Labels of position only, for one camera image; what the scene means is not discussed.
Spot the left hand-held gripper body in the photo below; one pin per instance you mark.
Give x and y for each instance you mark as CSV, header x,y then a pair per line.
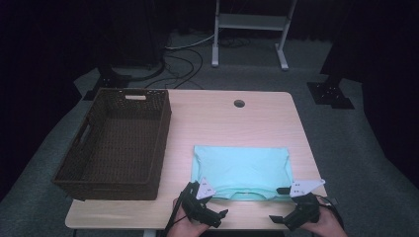
x,y
194,205

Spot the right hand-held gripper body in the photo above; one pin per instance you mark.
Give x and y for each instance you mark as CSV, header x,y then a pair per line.
x,y
306,207

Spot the black stand base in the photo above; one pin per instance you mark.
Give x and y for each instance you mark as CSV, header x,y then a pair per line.
x,y
110,80
329,95

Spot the person's right hand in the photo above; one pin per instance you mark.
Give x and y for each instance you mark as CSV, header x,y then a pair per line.
x,y
326,225

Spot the brown wicker basket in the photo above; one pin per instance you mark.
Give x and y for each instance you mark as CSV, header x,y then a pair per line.
x,y
125,138

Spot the person's left hand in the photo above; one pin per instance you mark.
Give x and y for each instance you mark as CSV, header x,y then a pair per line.
x,y
189,227

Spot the white metal stand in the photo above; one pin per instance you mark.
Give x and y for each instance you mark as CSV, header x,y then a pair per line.
x,y
250,21

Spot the mint green t-shirt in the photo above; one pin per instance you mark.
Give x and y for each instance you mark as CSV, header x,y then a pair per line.
x,y
240,168

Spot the grey tape strip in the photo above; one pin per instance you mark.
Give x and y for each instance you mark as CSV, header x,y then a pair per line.
x,y
333,200

